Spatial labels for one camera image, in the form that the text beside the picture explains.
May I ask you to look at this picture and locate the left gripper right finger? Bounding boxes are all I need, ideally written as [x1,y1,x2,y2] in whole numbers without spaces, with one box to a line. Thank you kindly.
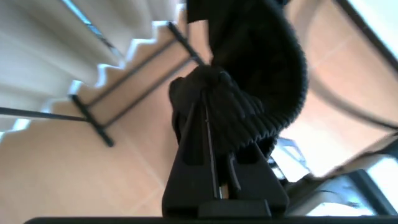
[219,142,289,215]

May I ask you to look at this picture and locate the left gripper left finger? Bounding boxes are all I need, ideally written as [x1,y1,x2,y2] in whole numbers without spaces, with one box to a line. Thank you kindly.
[162,93,218,218]

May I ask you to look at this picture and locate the black garment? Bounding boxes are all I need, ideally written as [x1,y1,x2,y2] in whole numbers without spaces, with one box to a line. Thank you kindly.
[169,0,309,156]

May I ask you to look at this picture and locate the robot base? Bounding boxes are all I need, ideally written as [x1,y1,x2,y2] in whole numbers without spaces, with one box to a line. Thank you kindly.
[270,132,398,217]

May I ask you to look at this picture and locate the black clothes rack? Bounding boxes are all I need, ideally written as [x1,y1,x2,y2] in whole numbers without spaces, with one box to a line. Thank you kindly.
[0,21,206,147]

